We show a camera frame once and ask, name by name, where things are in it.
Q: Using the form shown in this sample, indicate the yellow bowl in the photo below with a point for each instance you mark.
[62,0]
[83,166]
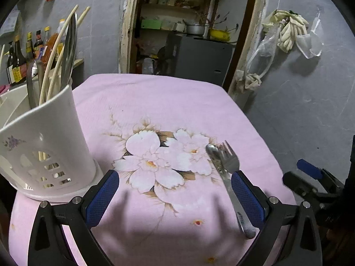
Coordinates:
[220,35]

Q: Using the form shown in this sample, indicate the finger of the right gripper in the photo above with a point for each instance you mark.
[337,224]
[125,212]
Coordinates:
[309,169]

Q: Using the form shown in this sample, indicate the orange spice packet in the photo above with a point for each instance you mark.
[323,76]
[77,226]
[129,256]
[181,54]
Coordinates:
[48,48]

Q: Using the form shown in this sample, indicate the dark grey cabinet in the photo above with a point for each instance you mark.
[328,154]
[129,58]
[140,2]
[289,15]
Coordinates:
[197,59]

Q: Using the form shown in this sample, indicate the silver spoon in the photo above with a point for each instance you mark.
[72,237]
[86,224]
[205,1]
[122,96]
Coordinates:
[213,153]
[69,52]

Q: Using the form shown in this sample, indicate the pink floral tablecloth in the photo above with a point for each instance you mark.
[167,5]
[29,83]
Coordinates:
[171,206]

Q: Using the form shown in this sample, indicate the silver fork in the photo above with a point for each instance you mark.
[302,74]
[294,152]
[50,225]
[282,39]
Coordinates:
[230,164]

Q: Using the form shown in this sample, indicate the clear hanging plastic bag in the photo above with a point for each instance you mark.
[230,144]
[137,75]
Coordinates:
[311,44]

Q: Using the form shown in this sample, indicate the cream rubber gloves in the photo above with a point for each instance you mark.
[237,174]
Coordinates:
[292,25]

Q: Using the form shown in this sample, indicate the dark soy sauce bottle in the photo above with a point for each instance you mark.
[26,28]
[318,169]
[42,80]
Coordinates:
[19,63]

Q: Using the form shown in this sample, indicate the wooden chopstick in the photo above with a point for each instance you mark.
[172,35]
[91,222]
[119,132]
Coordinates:
[50,92]
[49,63]

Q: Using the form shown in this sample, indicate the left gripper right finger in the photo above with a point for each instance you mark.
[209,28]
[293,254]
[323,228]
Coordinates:
[302,243]

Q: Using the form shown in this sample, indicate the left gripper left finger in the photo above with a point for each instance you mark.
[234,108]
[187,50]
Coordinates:
[48,243]

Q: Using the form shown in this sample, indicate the white plastic utensil holder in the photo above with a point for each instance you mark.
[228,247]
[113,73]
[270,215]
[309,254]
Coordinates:
[44,154]

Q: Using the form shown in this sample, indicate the white wall box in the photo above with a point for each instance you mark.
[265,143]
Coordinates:
[12,23]

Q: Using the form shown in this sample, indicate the aluminium cooking pot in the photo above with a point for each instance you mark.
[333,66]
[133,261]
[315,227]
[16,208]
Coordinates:
[195,29]

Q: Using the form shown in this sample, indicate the gold spoon dark handle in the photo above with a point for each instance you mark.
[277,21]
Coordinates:
[29,85]

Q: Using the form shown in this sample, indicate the wooden door frame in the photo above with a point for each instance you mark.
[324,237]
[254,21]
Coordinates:
[249,29]

